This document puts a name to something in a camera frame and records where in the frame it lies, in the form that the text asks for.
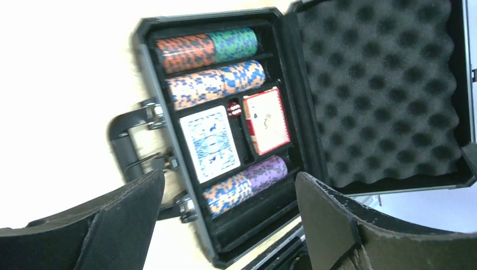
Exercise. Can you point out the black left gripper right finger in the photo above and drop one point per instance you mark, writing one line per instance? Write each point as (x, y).
(342, 233)

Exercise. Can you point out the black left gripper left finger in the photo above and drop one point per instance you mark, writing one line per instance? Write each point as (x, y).
(112, 231)

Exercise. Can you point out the orange poker chip stack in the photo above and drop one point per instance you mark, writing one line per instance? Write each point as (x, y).
(186, 52)

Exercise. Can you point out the red die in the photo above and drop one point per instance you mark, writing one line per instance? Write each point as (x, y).
(234, 109)

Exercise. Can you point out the green poker chip stack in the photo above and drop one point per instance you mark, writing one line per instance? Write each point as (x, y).
(233, 44)

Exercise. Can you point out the black poker set case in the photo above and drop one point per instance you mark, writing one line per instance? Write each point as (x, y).
(378, 97)

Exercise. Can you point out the blue purple chip row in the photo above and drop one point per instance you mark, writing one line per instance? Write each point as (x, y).
(234, 190)

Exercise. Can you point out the blue playing card deck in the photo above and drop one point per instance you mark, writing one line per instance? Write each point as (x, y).
(210, 142)

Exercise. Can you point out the red playing card deck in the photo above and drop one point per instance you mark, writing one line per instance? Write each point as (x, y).
(266, 120)

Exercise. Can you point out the blue orange chip row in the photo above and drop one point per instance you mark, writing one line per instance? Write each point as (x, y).
(204, 86)

